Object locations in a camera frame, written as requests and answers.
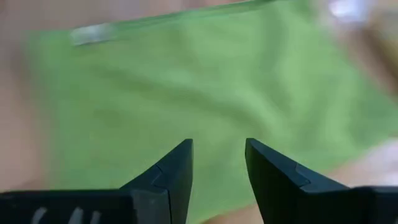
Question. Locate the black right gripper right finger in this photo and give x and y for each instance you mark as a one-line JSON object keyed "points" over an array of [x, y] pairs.
{"points": [[276, 186]]}

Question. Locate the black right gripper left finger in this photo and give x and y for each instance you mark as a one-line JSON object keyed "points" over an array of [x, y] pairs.
{"points": [[161, 189]]}

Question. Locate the bright green microfiber towel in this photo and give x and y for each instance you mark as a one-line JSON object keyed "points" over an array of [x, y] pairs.
{"points": [[186, 77]]}

